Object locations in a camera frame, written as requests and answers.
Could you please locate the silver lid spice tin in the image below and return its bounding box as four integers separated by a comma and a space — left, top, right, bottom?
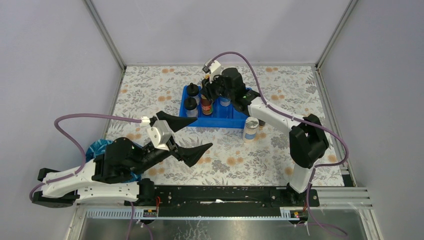
242, 116, 259, 143
219, 97, 231, 107

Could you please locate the slotted cable duct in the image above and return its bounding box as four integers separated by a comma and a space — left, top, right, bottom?
85, 208, 300, 222

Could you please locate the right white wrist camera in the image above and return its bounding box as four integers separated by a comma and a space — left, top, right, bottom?
202, 60, 222, 82

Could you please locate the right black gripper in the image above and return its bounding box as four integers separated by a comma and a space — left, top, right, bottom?
199, 70, 234, 102

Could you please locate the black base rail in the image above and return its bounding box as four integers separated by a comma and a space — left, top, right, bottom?
124, 184, 320, 218

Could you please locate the green label sauce bottle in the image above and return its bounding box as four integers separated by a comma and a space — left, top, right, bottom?
200, 96, 213, 116

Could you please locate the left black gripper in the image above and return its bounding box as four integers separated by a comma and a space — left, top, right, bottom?
131, 112, 214, 176

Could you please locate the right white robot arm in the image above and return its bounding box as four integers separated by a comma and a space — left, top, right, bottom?
200, 67, 330, 206

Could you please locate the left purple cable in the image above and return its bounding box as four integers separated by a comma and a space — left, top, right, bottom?
29, 113, 143, 201

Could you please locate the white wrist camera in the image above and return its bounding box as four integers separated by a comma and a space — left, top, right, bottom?
139, 116, 172, 151
202, 60, 222, 82

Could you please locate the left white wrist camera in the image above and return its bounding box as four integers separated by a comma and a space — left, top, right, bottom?
139, 116, 172, 151

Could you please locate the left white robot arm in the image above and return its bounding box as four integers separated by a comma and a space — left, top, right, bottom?
29, 111, 211, 208

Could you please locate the blue patterned cloth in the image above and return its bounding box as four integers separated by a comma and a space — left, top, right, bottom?
85, 139, 142, 183

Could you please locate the blue plastic divided bin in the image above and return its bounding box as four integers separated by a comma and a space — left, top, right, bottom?
179, 85, 248, 129

